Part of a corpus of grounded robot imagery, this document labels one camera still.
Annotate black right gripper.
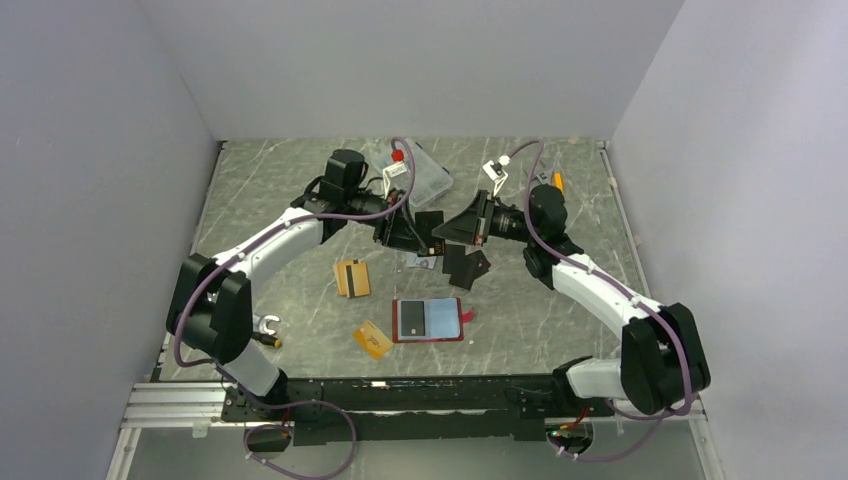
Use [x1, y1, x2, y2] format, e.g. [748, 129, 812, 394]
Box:
[432, 190, 539, 247]

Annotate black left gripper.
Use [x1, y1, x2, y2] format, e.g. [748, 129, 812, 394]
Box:
[345, 189, 429, 257]

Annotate gold credit card stack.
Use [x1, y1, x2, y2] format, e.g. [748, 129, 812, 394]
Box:
[333, 260, 371, 298]

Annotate single black VIP card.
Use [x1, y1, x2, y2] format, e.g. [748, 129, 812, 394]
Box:
[398, 300, 426, 338]

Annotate red leather card holder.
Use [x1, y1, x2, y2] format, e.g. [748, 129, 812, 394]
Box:
[392, 297, 475, 343]

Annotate single gold credit card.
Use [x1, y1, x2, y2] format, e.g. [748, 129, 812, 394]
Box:
[352, 320, 394, 360]

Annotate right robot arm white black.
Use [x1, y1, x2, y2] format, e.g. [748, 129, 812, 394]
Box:
[432, 185, 711, 419]

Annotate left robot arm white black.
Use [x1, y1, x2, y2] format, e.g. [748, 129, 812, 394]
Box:
[166, 138, 417, 420]

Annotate clear plastic screw box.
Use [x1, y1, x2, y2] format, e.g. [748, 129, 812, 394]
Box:
[369, 138, 453, 210]

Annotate red adjustable wrench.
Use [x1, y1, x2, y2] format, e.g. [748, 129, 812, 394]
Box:
[530, 160, 554, 184]

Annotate black yellow screwdriver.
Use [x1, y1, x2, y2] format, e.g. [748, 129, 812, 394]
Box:
[251, 331, 282, 349]

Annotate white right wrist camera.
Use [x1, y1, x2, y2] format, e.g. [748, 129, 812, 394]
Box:
[482, 155, 511, 187]

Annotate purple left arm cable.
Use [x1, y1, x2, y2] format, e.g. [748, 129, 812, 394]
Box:
[172, 137, 417, 369]

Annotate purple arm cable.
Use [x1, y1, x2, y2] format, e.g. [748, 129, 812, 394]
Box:
[172, 137, 417, 369]
[506, 139, 696, 464]

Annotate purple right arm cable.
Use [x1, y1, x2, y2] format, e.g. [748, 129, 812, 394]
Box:
[506, 139, 696, 464]

